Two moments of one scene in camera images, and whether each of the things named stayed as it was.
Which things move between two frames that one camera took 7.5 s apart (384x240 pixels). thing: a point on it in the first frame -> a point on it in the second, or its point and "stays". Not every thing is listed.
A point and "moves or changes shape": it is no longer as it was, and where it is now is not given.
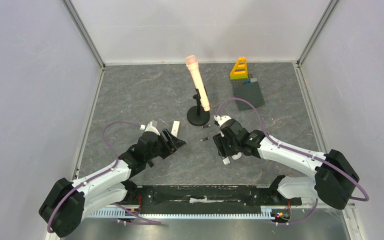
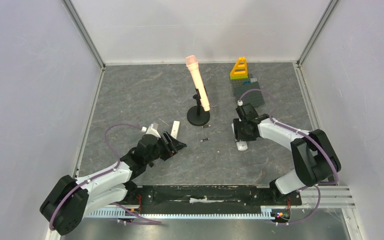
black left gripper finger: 174,141 stays
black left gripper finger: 178,145 stays
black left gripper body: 165,148 stays
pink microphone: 192,61 stays
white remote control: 226,160 moves or changes shape
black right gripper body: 221,145 -> 242,131
